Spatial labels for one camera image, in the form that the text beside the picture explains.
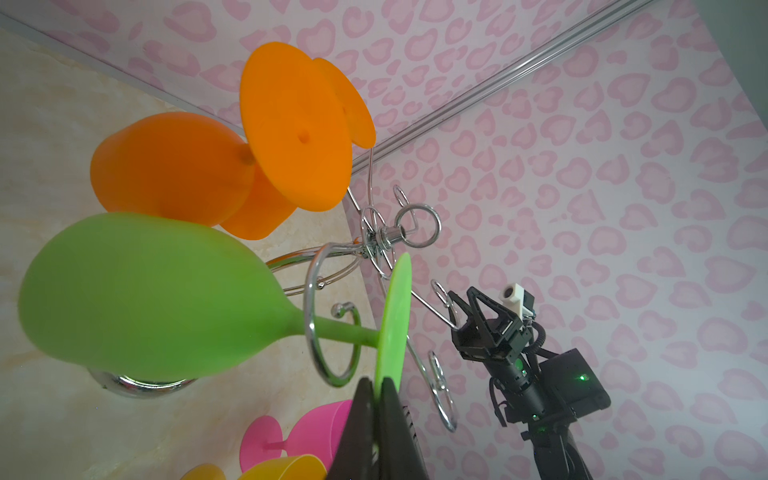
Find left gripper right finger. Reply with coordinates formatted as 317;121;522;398
379;377;429;480

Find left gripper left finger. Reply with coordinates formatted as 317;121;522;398
326;378;375;480

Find yellow plastic wine glass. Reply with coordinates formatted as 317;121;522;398
181;455;327;480

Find pink plastic wine glass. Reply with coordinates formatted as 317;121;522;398
239;400;352;473

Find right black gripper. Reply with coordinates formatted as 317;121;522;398
448;287;533;362

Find orange wine glass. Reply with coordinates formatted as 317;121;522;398
221;58;352;240
90;42;359;226

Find green plastic wine glass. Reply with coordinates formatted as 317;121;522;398
18;213;412;388

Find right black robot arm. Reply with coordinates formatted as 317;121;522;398
448;284;611;479

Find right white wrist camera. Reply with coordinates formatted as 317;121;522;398
500;284;536;320

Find aluminium frame right post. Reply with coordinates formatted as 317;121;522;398
352;0;653;174

